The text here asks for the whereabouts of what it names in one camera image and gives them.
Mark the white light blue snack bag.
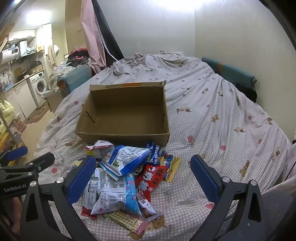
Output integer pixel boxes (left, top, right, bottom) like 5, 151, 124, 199
91, 173, 142, 216

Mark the pink curtain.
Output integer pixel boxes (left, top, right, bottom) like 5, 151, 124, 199
81, 0, 107, 75

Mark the small red yellow snack packet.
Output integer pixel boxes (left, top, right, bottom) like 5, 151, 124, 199
84, 140, 115, 161

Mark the pink white snack packet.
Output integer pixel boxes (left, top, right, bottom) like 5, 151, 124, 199
136, 192, 158, 218

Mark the dark curtain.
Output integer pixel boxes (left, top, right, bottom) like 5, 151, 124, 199
91, 0, 125, 67

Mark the red snack bag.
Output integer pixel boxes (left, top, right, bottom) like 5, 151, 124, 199
134, 164, 168, 202

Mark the pile of clothes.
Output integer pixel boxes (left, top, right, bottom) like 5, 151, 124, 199
63, 48, 93, 67

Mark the brown cardboard box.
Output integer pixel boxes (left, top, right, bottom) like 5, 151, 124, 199
74, 81, 170, 146

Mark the brown floor rug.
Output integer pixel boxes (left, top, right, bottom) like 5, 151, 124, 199
26, 102, 53, 124

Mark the white water heater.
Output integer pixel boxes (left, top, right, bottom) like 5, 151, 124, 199
0, 46, 20, 66

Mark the beige striped snack packet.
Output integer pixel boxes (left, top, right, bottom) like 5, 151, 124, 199
102, 210, 149, 234

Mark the white base cabinet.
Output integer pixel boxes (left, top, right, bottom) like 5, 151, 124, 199
5, 80, 37, 120

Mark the blue yellow snack bag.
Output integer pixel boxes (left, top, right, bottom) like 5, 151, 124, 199
146, 141, 181, 183

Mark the hanging white towel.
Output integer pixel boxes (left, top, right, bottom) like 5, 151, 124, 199
47, 44, 60, 66

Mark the white washing machine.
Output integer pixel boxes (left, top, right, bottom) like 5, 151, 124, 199
26, 71, 48, 109

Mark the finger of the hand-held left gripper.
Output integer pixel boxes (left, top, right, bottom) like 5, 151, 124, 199
24, 152, 55, 173
0, 146, 28, 167

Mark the printed checked bedsheet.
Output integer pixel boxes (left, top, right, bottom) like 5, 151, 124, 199
35, 50, 292, 241

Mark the white grey snack packet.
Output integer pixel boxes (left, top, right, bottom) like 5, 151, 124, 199
83, 168, 102, 209

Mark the black cloth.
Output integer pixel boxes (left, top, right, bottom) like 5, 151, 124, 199
235, 82, 258, 103

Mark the pale yellow garment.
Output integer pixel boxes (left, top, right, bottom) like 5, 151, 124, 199
0, 100, 15, 131

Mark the dark red snack packet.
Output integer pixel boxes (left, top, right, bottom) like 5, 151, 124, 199
80, 207, 98, 220

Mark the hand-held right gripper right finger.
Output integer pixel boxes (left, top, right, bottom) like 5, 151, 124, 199
190, 154, 275, 241

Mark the white wall cabinet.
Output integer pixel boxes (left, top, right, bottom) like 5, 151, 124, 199
8, 29, 36, 42

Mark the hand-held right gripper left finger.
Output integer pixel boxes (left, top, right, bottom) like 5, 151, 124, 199
20, 155, 97, 241

